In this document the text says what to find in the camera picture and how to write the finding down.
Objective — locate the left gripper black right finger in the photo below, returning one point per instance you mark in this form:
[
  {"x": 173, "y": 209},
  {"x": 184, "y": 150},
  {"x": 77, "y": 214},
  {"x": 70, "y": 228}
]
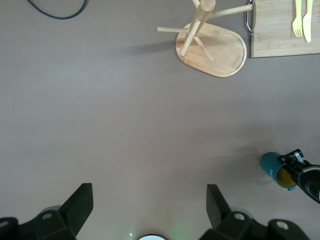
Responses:
[{"x": 217, "y": 210}]

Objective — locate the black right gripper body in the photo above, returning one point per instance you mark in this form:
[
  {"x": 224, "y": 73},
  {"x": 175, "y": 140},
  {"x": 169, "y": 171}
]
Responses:
[{"x": 311, "y": 182}]

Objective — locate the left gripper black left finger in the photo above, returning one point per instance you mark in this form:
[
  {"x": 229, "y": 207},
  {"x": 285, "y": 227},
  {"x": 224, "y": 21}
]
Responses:
[{"x": 77, "y": 207}]

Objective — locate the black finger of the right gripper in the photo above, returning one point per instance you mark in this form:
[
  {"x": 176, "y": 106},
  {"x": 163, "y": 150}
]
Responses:
[
  {"x": 293, "y": 158},
  {"x": 295, "y": 175}
]

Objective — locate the dark green cup yellow inside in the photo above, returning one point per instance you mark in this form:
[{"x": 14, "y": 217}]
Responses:
[{"x": 268, "y": 165}]

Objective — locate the wooden mug rack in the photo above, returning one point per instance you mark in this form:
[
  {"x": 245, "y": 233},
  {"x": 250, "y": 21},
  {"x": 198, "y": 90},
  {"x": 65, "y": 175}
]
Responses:
[{"x": 225, "y": 55}]

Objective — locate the brown table cover sheet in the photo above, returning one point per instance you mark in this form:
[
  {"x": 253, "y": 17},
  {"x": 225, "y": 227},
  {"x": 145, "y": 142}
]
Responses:
[{"x": 125, "y": 112}]

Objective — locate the yellow plastic fork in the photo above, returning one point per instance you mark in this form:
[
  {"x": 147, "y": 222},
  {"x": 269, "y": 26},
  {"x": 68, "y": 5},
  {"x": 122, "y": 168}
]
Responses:
[{"x": 297, "y": 26}]

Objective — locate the yellow plastic knife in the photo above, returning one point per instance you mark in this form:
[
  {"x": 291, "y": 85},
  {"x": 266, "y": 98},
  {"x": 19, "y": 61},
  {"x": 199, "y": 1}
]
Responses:
[{"x": 307, "y": 25}]

